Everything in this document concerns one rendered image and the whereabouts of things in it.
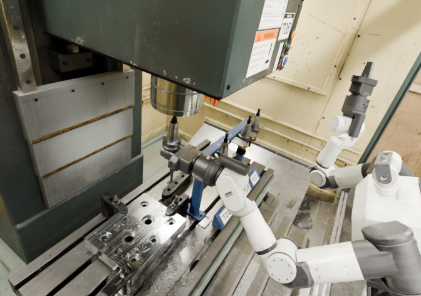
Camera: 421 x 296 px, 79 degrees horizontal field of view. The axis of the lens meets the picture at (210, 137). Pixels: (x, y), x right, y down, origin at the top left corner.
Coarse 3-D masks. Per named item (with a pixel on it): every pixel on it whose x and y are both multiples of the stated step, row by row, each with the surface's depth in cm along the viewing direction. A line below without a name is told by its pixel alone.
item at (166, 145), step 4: (164, 140) 83; (180, 140) 85; (164, 144) 83; (168, 144) 82; (172, 144) 82; (176, 144) 83; (180, 144) 85; (164, 148) 84; (168, 148) 83; (172, 148) 83; (176, 148) 84
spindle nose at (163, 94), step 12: (156, 84) 69; (168, 84) 67; (156, 96) 70; (168, 96) 68; (180, 96) 68; (192, 96) 70; (156, 108) 72; (168, 108) 70; (180, 108) 70; (192, 108) 72
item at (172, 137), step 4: (172, 124) 80; (176, 124) 81; (172, 128) 81; (176, 128) 81; (168, 132) 82; (172, 132) 81; (176, 132) 82; (168, 136) 82; (172, 136) 82; (176, 136) 82; (168, 140) 83; (172, 140) 82; (176, 140) 83
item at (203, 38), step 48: (48, 0) 72; (96, 0) 62; (144, 0) 55; (192, 0) 49; (240, 0) 45; (288, 0) 66; (96, 48) 69; (144, 48) 60; (192, 48) 53; (240, 48) 52
